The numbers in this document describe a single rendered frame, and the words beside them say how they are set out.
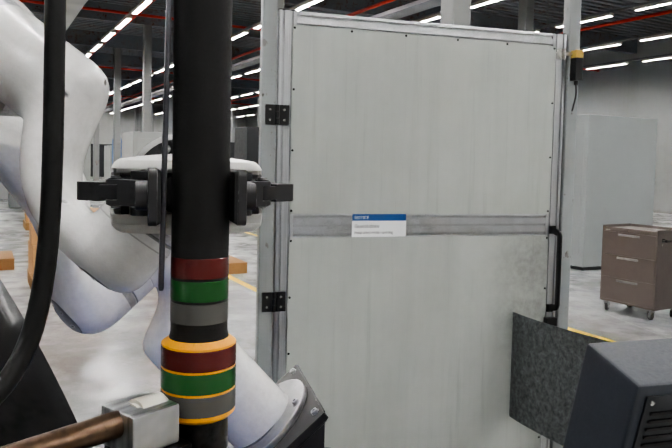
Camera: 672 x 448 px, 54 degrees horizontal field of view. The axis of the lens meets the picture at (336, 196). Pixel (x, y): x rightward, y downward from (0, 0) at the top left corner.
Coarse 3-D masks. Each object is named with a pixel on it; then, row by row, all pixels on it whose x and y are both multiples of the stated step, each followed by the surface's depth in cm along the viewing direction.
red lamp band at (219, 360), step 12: (228, 348) 38; (168, 360) 37; (180, 360) 37; (192, 360) 37; (204, 360) 37; (216, 360) 37; (228, 360) 38; (180, 372) 37; (192, 372) 37; (204, 372) 37
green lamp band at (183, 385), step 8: (232, 368) 39; (160, 376) 39; (168, 376) 38; (176, 376) 37; (184, 376) 37; (192, 376) 37; (200, 376) 37; (208, 376) 37; (216, 376) 38; (224, 376) 38; (232, 376) 39; (160, 384) 39; (168, 384) 38; (176, 384) 37; (184, 384) 37; (192, 384) 37; (200, 384) 37; (208, 384) 37; (216, 384) 38; (224, 384) 38; (232, 384) 39; (168, 392) 38; (176, 392) 37; (184, 392) 37; (192, 392) 37; (200, 392) 37; (208, 392) 37; (216, 392) 38
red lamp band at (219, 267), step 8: (176, 264) 38; (184, 264) 37; (192, 264) 37; (200, 264) 37; (208, 264) 37; (216, 264) 38; (224, 264) 38; (176, 272) 38; (184, 272) 37; (192, 272) 37; (200, 272) 37; (208, 272) 37; (216, 272) 38; (224, 272) 38
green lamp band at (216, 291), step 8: (224, 280) 38; (176, 288) 38; (184, 288) 37; (192, 288) 37; (200, 288) 37; (208, 288) 37; (216, 288) 38; (224, 288) 38; (176, 296) 38; (184, 296) 37; (192, 296) 37; (200, 296) 37; (208, 296) 38; (216, 296) 38; (224, 296) 38
